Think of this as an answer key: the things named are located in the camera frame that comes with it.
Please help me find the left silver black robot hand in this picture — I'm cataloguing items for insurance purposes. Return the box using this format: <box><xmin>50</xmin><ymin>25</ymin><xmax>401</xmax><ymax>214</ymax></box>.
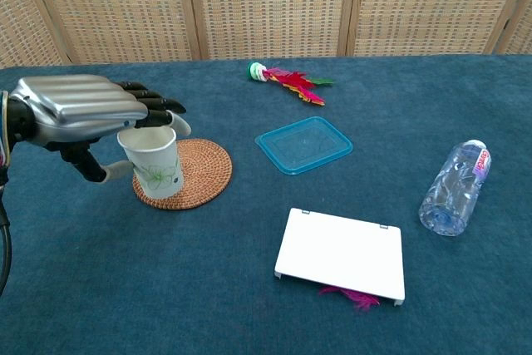
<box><xmin>7</xmin><ymin>74</ymin><xmax>192</xmax><ymax>184</ymax></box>

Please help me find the white paper cup green flower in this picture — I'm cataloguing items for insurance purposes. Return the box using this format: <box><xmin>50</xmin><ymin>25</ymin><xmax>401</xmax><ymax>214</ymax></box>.
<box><xmin>116</xmin><ymin>126</ymin><xmax>185</xmax><ymax>200</ymax></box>

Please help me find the round woven rattan coaster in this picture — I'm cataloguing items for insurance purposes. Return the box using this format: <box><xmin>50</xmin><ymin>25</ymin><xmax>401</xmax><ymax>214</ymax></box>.
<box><xmin>131</xmin><ymin>138</ymin><xmax>233</xmax><ymax>210</ymax></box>

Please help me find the woven bamboo folding screen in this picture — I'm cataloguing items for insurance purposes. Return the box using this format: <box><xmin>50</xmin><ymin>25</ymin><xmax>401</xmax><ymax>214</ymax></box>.
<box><xmin>0</xmin><ymin>0</ymin><xmax>532</xmax><ymax>69</ymax></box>

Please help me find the blue carpet table cloth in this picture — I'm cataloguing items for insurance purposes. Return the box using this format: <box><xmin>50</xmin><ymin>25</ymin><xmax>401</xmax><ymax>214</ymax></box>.
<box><xmin>0</xmin><ymin>53</ymin><xmax>532</xmax><ymax>355</ymax></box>

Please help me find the colourful feather shuttlecock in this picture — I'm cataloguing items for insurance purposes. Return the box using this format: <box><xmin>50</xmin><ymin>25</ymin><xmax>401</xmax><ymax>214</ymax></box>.
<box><xmin>248</xmin><ymin>61</ymin><xmax>334</xmax><ymax>106</ymax></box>

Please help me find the blue clear plastic container lid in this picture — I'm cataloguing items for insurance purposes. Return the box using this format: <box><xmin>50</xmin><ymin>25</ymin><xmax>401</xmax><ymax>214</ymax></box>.
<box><xmin>254</xmin><ymin>116</ymin><xmax>354</xmax><ymax>176</ymax></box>

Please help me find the white flat plastic box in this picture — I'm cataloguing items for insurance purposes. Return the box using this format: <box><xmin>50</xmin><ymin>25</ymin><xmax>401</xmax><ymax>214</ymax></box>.
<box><xmin>273</xmin><ymin>207</ymin><xmax>406</xmax><ymax>308</ymax></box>

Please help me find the pink feather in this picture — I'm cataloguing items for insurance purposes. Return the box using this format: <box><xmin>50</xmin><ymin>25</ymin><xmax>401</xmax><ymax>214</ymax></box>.
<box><xmin>318</xmin><ymin>286</ymin><xmax>382</xmax><ymax>311</ymax></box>

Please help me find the clear plastic water bottle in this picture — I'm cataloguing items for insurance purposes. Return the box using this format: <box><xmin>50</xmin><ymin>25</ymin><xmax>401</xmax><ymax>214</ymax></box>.
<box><xmin>418</xmin><ymin>139</ymin><xmax>492</xmax><ymax>237</ymax></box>

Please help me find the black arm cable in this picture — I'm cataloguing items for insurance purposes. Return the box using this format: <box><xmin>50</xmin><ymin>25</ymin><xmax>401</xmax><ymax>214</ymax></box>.
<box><xmin>0</xmin><ymin>200</ymin><xmax>12</xmax><ymax>296</ymax></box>

